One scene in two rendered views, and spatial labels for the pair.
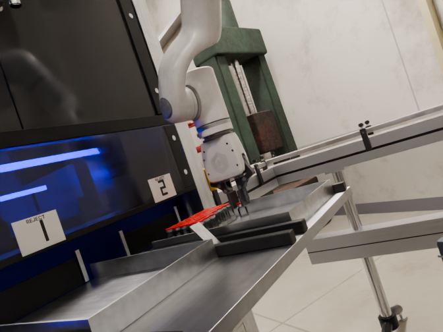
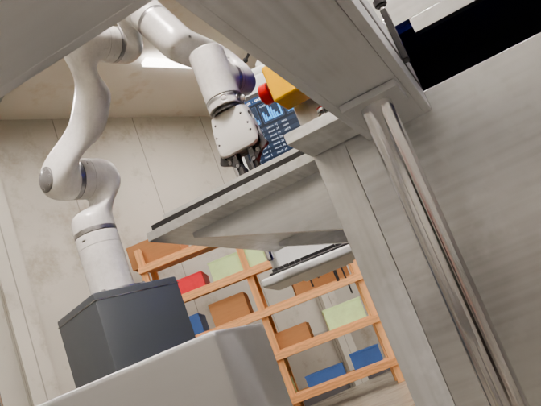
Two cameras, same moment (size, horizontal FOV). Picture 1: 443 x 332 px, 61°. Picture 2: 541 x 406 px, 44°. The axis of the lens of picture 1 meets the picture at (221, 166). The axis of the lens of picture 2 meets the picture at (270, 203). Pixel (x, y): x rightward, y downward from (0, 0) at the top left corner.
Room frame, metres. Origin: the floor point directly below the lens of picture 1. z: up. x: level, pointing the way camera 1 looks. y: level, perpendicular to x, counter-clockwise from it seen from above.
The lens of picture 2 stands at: (2.26, -0.34, 0.51)
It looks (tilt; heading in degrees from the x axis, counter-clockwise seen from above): 14 degrees up; 166
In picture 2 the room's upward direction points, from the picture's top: 21 degrees counter-clockwise
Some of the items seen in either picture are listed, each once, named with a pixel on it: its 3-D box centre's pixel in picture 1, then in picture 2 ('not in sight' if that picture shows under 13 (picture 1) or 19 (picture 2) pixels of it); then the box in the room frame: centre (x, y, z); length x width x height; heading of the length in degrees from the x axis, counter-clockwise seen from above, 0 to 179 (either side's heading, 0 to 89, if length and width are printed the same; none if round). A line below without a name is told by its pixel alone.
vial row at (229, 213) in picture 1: (213, 221); not in sight; (0.89, 0.06, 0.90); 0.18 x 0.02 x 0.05; 147
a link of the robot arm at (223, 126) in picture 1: (214, 130); (226, 105); (0.89, -0.01, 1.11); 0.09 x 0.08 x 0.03; 57
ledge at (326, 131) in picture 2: not in sight; (332, 129); (1.21, 0.07, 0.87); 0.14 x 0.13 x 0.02; 57
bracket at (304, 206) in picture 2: not in sight; (271, 229); (0.93, -0.03, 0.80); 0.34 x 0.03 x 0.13; 57
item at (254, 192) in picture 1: (226, 190); (324, 22); (1.49, 0.01, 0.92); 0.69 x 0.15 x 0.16; 147
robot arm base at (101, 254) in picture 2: not in sight; (105, 267); (0.40, -0.38, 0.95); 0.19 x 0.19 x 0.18
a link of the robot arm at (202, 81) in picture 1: (202, 97); (215, 75); (0.88, -0.01, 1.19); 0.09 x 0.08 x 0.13; 128
